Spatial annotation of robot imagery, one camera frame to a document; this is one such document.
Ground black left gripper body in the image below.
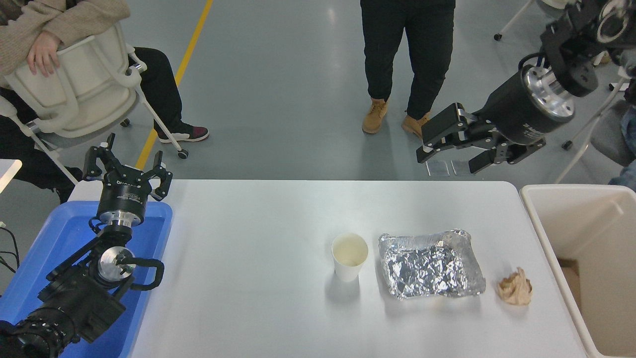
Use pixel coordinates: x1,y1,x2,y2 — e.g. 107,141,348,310
97,171,153,216

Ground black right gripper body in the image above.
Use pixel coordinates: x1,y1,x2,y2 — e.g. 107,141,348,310
477,70,559,147

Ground white paper cup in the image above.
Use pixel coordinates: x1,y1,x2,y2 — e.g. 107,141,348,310
331,233,369,283

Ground person's hand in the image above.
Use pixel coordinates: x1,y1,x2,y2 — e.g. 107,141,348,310
26,32,62,77

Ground white mesh-back chair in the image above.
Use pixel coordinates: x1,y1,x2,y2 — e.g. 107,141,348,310
0,22,190,185

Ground blue plastic tray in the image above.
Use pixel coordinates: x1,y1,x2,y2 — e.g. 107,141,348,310
0,201,173,358

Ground white wheeled chair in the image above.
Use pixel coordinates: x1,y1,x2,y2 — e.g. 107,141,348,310
494,0,567,42

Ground small white side table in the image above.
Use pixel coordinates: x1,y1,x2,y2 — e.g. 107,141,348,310
0,160,23,195

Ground standing person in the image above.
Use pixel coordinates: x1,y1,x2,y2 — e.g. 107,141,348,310
360,0,456,140

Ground grey seat wheeled chair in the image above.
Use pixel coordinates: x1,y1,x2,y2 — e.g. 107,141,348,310
554,65,636,185

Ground large pale bin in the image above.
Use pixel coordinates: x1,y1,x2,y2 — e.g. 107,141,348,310
520,185,636,358

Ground person beside bin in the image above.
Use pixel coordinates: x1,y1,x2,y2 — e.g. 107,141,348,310
609,50,636,192

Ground crumpled tan paper ball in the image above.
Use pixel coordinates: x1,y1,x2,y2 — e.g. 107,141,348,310
497,268,533,305

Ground crumpled foil tray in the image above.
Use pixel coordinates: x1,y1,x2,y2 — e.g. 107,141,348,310
378,229,486,300

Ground brown cardboard piece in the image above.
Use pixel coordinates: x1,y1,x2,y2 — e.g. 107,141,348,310
556,259,582,310

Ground seated person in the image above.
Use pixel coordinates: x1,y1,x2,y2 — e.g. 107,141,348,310
0,0,210,204

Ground thin black cables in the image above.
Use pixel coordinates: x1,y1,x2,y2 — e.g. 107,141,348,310
0,221,21,274

